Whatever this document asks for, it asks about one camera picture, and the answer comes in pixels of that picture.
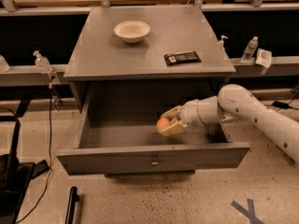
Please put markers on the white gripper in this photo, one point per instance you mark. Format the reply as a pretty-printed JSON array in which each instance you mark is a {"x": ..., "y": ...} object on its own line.
[{"x": 189, "y": 113}]

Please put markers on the orange fruit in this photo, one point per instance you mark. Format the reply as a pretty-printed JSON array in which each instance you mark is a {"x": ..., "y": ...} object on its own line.
[{"x": 162, "y": 123}]

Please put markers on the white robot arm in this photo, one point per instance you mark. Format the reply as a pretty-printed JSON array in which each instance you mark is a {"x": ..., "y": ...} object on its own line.
[{"x": 233, "y": 102}]

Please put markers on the grey open top drawer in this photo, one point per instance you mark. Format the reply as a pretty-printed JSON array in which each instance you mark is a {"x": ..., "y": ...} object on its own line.
[{"x": 117, "y": 131}]

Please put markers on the black snack packet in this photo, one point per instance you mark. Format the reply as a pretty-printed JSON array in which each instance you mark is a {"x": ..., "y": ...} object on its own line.
[{"x": 181, "y": 57}]

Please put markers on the grey cabinet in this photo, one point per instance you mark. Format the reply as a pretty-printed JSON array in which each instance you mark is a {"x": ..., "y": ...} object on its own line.
[{"x": 100, "y": 55}]

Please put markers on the small pump bottle behind cabinet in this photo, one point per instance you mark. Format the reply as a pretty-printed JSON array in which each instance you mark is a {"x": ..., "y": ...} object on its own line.
[{"x": 222, "y": 40}]

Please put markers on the white bowl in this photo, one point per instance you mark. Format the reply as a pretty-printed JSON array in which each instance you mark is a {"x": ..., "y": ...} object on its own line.
[{"x": 132, "y": 31}]

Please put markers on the black power adapter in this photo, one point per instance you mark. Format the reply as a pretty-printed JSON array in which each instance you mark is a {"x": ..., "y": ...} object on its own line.
[{"x": 280, "y": 105}]

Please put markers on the clear water bottle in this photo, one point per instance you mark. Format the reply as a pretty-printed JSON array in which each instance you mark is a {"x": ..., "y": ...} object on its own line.
[{"x": 249, "y": 50}]

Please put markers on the white paper packet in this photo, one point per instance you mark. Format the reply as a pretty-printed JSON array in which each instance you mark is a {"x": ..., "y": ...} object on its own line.
[{"x": 264, "y": 58}]

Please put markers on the black bar on floor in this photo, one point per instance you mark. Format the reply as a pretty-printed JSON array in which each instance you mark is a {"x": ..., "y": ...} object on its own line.
[{"x": 71, "y": 206}]

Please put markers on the clear sanitizer pump bottle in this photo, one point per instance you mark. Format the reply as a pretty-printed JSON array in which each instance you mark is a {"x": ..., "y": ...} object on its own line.
[{"x": 42, "y": 63}]

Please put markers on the black stand base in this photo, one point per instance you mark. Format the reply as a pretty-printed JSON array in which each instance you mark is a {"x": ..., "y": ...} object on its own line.
[{"x": 15, "y": 176}]

